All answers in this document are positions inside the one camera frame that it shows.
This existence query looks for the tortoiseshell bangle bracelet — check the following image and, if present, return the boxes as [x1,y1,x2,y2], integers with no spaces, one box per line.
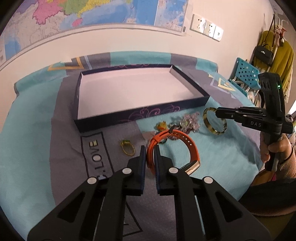
[203,106,228,135]

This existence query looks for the orange smart watch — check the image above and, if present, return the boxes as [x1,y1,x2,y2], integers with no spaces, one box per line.
[147,129,201,175]

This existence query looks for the purple beaded bracelet green flower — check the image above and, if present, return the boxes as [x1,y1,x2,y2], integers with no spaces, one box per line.
[166,116,188,141]

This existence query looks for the yellow duck keychain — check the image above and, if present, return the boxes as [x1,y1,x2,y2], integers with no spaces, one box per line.
[155,121,168,132]

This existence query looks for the pink knitted sleeve forearm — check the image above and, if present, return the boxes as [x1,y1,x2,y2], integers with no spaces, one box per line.
[276,148,296,180]

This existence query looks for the person's right hand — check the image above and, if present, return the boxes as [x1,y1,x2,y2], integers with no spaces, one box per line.
[259,133,292,163]

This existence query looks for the blue perforated plastic basket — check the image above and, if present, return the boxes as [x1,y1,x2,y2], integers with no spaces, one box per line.
[229,57,260,97]

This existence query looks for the black handbag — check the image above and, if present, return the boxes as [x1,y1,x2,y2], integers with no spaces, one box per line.
[254,30,274,66]

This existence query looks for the yellow hanging garment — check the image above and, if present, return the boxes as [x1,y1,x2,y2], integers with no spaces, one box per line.
[253,41,295,103]

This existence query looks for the teal grey bed sheet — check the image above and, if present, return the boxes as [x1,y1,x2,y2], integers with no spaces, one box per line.
[1,52,262,240]

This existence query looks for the dark blue shallow box tray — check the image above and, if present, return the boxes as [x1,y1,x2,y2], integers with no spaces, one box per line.
[73,64,210,133]

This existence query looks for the white wall socket panel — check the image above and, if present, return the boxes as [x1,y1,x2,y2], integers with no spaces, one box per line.
[190,14,224,42]

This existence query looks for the colourful wall map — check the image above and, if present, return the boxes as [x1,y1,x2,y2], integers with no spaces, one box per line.
[1,1,188,64]

